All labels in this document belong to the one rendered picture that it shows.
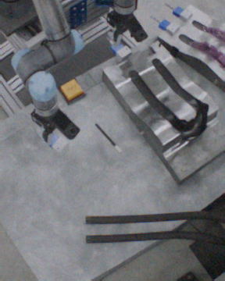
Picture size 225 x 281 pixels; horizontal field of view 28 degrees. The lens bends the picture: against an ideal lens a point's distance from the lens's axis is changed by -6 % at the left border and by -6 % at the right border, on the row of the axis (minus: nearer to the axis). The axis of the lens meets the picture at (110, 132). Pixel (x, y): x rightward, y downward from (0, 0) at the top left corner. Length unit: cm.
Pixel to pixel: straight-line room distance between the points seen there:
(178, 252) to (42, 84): 144
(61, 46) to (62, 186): 55
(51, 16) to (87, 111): 57
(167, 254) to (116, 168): 88
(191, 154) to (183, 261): 92
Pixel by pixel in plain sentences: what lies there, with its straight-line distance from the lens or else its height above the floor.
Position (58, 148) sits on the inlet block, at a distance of 168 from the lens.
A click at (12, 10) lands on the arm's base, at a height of 107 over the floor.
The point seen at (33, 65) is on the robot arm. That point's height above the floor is 126.
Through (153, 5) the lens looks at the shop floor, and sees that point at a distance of 312.
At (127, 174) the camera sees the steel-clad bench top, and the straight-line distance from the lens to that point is 170.
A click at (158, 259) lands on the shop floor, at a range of 245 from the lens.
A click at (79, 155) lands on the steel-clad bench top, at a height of 80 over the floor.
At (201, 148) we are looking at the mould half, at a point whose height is 86.
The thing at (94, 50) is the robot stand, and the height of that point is 21.
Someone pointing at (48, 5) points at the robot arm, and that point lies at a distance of 131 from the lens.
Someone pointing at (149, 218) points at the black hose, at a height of 88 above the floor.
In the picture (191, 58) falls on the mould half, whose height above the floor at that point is 86.
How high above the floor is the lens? 241
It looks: 67 degrees down
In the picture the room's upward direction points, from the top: 3 degrees clockwise
